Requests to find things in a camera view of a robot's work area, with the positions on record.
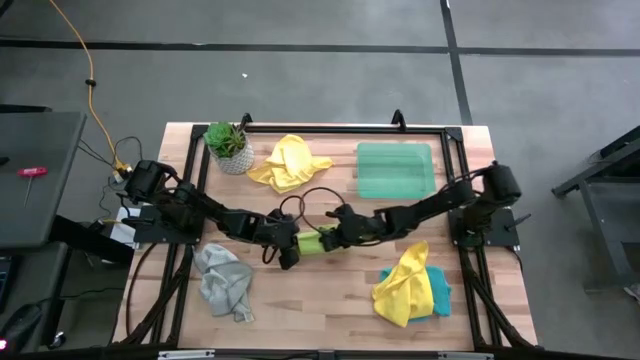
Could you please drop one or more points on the teal microfiber towel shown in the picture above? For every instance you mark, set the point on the teal microfiber towel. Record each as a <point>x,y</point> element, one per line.
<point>441,295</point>

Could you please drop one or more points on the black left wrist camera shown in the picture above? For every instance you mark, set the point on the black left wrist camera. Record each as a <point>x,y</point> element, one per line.
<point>289,259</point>

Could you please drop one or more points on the black metal cart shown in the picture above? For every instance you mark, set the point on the black metal cart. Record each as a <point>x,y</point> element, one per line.
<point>602,235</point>

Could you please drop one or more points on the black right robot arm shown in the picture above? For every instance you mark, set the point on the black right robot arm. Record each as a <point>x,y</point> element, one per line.
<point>425,207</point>

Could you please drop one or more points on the black angled support bar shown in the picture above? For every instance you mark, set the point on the black angled support bar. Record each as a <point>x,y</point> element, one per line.
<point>90,240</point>

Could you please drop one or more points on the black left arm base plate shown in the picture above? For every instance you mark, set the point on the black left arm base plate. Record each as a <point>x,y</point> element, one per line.
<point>150,232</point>

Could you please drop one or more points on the white paper sheet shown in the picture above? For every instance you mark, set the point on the white paper sheet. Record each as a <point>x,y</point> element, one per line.
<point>119,235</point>

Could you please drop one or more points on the black computer mouse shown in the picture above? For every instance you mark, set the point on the black computer mouse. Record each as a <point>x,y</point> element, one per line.
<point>20,325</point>

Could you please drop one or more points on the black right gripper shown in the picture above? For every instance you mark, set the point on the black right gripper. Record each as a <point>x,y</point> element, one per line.
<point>357,227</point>

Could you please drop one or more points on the lime green microfiber towel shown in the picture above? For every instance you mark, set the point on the lime green microfiber towel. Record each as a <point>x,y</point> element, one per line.
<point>311,242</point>

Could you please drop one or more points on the black keyboard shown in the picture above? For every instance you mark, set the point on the black keyboard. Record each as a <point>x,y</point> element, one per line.
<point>4,285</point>

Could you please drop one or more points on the dark low desk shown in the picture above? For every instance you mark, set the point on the dark low desk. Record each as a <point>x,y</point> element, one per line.
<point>35,270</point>

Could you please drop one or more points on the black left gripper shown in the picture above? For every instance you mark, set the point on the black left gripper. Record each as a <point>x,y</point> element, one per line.
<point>275,232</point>

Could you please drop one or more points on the grey waffle-weave towel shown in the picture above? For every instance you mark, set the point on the grey waffle-weave towel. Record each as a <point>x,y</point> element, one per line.
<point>222,282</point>

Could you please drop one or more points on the yellow microfiber towel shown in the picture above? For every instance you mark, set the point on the yellow microfiber towel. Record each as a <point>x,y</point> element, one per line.
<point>405,290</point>
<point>290,162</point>

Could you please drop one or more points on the silver table bracket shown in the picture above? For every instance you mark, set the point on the silver table bracket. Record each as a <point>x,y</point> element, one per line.
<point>465,356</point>
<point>185,355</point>

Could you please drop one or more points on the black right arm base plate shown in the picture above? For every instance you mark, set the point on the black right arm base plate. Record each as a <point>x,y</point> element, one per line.
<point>505,235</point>

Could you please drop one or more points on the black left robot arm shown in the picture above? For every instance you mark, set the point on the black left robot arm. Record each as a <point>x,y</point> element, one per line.
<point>200,210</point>

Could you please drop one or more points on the succulent in patterned white pot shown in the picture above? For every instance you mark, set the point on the succulent in patterned white pot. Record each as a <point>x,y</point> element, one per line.
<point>235,160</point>

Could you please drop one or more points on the grey side table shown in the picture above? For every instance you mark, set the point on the grey side table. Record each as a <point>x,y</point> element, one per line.
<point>50,140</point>

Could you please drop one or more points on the translucent teal plastic bin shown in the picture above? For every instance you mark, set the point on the translucent teal plastic bin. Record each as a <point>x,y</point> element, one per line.
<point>395,170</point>

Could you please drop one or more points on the black aluminium table frame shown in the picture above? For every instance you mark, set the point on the black aluminium table frame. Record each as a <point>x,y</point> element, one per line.
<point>325,129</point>

